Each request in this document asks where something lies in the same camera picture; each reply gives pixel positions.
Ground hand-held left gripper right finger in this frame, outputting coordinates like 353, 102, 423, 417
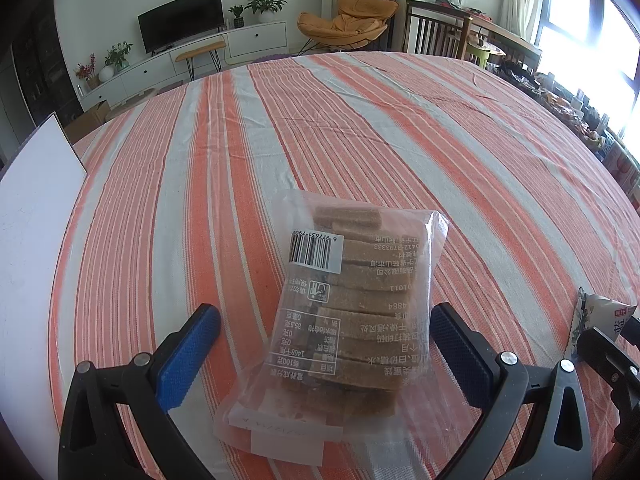
430, 302, 593, 480

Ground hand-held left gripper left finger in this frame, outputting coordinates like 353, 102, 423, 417
57, 302, 222, 480

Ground small white snack packet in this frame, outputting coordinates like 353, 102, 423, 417
567, 287, 640, 361

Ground clear brown biscuit packet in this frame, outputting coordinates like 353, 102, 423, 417
213, 188, 450, 456

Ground white cardboard box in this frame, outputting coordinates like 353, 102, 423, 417
0, 111, 89, 411

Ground orange striped tablecloth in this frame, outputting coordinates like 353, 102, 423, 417
47, 49, 640, 480

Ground cluster of jars and bottles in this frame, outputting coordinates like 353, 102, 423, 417
492, 57, 640, 196

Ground brown cardboard box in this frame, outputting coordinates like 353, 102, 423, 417
63, 101, 112, 144

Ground large window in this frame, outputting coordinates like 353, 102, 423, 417
534, 0, 640, 136

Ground red flowers in vase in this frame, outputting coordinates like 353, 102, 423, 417
74, 53, 101, 91

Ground green stool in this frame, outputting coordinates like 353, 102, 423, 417
467, 42, 501, 69

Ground plant in white vase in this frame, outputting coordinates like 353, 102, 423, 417
98, 41, 134, 84

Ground wooden stool with metal legs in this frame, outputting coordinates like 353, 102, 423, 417
174, 35, 227, 81

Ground dark display cabinet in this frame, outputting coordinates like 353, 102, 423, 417
10, 9, 84, 129

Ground white tv cabinet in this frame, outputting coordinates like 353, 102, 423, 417
77, 20, 290, 111

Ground black television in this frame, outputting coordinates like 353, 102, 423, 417
137, 0, 225, 56

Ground yellow lounge chair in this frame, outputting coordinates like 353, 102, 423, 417
297, 0, 400, 56

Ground large leafy potted plant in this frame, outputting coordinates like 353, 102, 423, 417
242, 0, 291, 24

